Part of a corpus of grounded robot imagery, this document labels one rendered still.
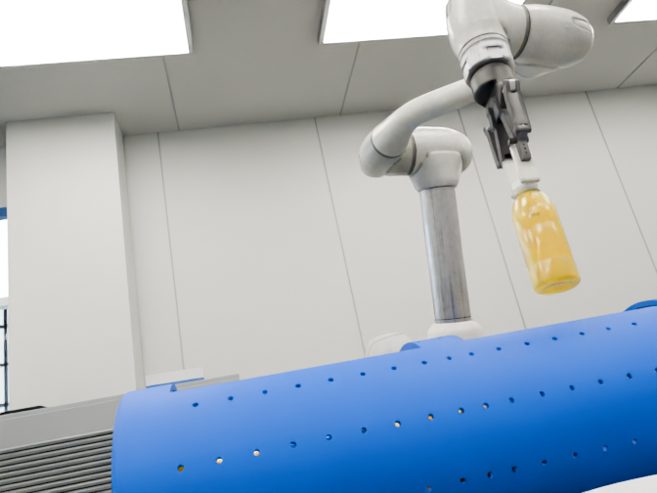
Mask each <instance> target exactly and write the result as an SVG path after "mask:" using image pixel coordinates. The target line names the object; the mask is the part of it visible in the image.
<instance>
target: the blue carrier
mask: <svg viewBox="0 0 657 493"><path fill-rule="evenodd" d="M655 371H656V372H655ZM628 377H629V378H628ZM598 382H600V384H599V383H598ZM483 405H485V406H486V407H487V409H485V408H484V407H483ZM459 410H462V414H461V413H460V412H459ZM428 416H430V417H432V420H429V419H428ZM395 423H398V424H399V425H400V426H396V425H395ZM603 446H604V447H603ZM256 451H258V452H259V453H260V454H259V455H258V456H255V455H254V452H256ZM573 453H574V455H573ZM218 459H222V463H220V464H218V463H217V460H218ZM542 460H544V461H543V462H542ZM180 467H184V469H183V470H182V471H178V469H179V468H180ZM513 467H514V469H512V468H513ZM488 472H489V473H490V474H489V475H487V474H488ZM655 474H657V298H656V299H650V300H645V301H641V302H638V303H635V304H633V305H631V306H630V307H628V308H627V309H626V310H624V311H623V312H618V313H613V314H607V315H601V316H596V317H590V318H586V319H580V320H574V321H569V322H563V323H558V324H552V325H546V326H541V327H536V328H531V329H525V330H519V331H514V332H508V333H503V334H497V335H491V336H482V337H477V338H471V339H465V340H463V339H462V338H460V337H458V336H439V337H434V338H429V339H423V340H417V341H412V342H407V343H405V344H404V345H403V346H402V348H401V349H400V351H399V352H394V353H388V354H382V355H377V356H372V357H367V358H361V359H355V360H350V361H344V362H339V363H333V364H327V365H323V366H317V367H312V368H306V369H301V370H295V371H289V372H284V373H278V374H273V375H268V376H262V377H257V378H251V379H246V380H240V381H230V382H224V383H219V384H213V385H208V386H203V387H197V388H192V389H186V390H180V391H178V389H177V387H176V385H175V384H174V383H172V384H168V385H162V386H156V387H150V388H145V389H139V390H133V391H129V392H127V393H126V394H125V395H124V396H123V397H122V398H121V400H120V402H119V405H118V408H117V411H116V415H115V420H114V427H113V436H112V449H111V493H584V492H587V491H590V490H593V489H596V488H600V487H603V486H607V485H611V484H615V483H619V482H624V481H628V480H632V479H637V478H642V477H646V476H650V475H655ZM462 478H463V480H462V481H460V480H461V479H462ZM427 486H430V487H429V489H426V488H427Z"/></svg>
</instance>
